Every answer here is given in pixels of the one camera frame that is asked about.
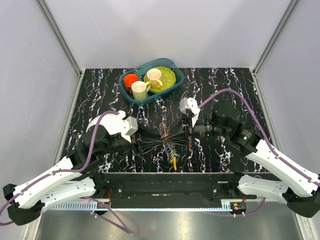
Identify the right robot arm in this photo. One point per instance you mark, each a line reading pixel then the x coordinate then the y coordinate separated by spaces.
pixel 297 187

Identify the metal keyring disc with rings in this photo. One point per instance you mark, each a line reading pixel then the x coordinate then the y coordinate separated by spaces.
pixel 168 146

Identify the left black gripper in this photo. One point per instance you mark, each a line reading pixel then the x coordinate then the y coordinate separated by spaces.
pixel 147 134

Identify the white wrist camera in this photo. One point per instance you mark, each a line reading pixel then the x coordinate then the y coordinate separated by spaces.
pixel 187 105
pixel 129 126

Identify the cream mug on plate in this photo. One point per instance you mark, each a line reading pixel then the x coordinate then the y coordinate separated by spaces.
pixel 153 77

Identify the orange mug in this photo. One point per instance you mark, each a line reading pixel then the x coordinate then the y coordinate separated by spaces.
pixel 129 80

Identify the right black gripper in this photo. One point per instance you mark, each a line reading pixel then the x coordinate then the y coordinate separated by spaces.
pixel 182 131

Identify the yellow-green dotted plate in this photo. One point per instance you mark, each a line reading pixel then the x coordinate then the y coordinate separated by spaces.
pixel 168 79

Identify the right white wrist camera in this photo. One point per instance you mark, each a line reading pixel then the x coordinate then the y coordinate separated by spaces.
pixel 187 105

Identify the yellow key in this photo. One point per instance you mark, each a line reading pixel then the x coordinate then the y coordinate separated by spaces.
pixel 174 163

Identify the black base bar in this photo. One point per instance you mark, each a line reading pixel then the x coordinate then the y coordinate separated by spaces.
pixel 167 192

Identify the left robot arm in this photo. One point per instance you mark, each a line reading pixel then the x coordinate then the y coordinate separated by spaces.
pixel 77 175

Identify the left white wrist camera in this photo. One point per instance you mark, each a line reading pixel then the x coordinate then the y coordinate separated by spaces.
pixel 129 126

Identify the white round plate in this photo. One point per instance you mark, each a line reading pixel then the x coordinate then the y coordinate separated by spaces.
pixel 94 121

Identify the cream mug front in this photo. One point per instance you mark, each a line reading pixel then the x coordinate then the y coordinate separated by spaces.
pixel 140 90

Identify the teal plastic tray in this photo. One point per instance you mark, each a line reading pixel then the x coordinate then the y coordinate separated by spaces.
pixel 140 71

